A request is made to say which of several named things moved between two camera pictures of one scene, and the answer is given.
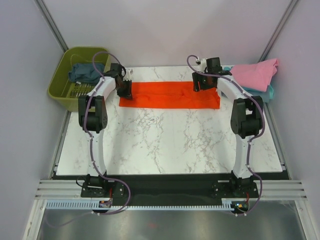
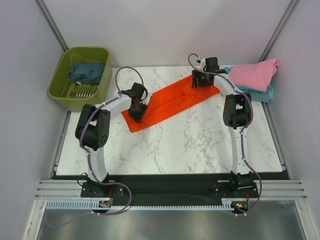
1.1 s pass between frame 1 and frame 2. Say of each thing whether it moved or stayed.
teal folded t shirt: stayed
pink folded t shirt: stayed
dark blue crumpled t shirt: stayed
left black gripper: moved
